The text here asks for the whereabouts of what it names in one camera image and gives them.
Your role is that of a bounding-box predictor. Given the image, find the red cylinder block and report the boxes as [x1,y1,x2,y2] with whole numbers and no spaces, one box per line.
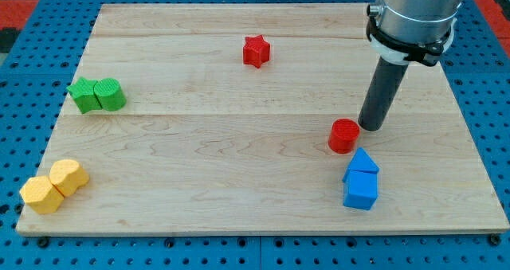
[328,118,360,154]

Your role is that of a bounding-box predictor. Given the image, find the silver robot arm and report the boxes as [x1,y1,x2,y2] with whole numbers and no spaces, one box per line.
[366,0,463,66]

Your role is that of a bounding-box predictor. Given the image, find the blue triangle block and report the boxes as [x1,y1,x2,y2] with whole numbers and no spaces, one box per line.
[342,147,380,182]

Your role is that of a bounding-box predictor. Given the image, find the wooden board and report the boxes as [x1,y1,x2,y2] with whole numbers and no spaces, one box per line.
[17,3,509,237]

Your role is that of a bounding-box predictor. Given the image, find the red star block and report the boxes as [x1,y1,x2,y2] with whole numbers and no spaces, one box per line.
[242,35,271,68]

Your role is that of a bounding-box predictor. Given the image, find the blue cube block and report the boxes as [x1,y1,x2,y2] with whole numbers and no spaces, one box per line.
[343,170,379,210]

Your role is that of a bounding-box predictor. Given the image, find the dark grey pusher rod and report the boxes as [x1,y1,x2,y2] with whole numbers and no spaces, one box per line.
[358,57,408,131]

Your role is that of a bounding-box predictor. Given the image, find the green cylinder block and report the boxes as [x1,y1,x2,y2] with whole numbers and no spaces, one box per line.
[94,78,127,112]

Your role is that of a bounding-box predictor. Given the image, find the green star block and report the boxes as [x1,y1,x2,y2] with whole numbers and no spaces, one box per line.
[67,77,102,114]

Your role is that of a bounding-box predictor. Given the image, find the yellow heart block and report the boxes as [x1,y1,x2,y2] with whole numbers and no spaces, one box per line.
[49,159,90,197]

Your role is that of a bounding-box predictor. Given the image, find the yellow hexagon block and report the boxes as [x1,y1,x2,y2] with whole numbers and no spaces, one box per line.
[19,176,65,214]

